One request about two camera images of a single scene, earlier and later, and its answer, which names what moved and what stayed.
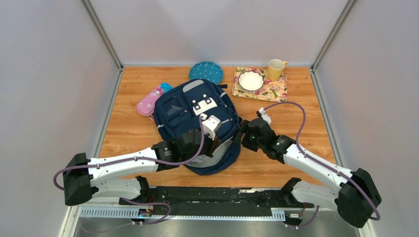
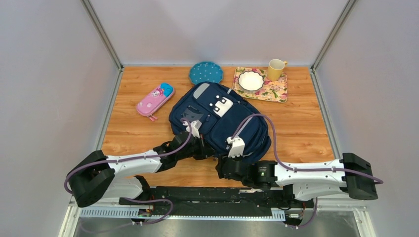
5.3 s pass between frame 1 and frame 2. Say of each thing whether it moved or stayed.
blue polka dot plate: stayed
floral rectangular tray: stayed
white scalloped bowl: stayed
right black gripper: moved
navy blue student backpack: moved
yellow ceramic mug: stayed
